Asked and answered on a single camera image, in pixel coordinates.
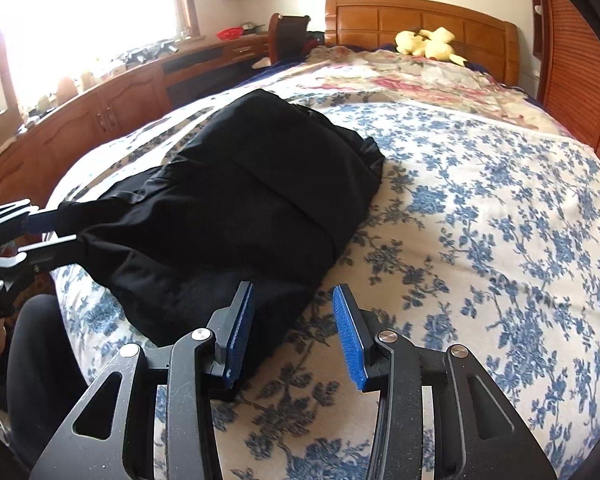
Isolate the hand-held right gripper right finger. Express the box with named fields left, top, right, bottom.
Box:
left=331, top=284, right=556, bottom=480

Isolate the blue floral blanket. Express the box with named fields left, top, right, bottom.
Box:
left=47, top=77, right=600, bottom=480

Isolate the wooden corner shelf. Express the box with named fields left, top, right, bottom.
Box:
left=529, top=0, right=547, bottom=58

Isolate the wooden desk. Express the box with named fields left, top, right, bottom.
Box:
left=0, top=32, right=281, bottom=211

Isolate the pink floral quilt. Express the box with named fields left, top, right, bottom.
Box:
left=300, top=45, right=573, bottom=136

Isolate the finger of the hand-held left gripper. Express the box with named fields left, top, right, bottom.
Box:
left=0, top=199, right=64, bottom=242
left=0, top=233, right=82, bottom=287

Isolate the wooden slatted wardrobe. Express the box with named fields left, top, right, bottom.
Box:
left=527, top=0, right=600, bottom=181

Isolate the wooden chair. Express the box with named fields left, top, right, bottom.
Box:
left=267, top=13, right=312, bottom=61

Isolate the yellow plush toy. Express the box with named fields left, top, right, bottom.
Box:
left=396, top=26, right=467, bottom=67

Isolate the wooden bed headboard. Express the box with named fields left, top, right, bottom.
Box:
left=324, top=0, right=521, bottom=86

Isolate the person's leg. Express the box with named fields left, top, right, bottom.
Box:
left=5, top=294, right=88, bottom=471

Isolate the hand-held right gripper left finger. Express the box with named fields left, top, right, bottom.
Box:
left=27, top=280, right=256, bottom=480

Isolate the navy blue bed sheet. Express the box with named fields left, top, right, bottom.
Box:
left=252, top=55, right=487, bottom=82

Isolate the window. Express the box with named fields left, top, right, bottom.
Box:
left=0, top=0, right=201, bottom=111

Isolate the black coat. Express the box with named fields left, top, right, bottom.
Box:
left=45, top=88, right=386, bottom=381

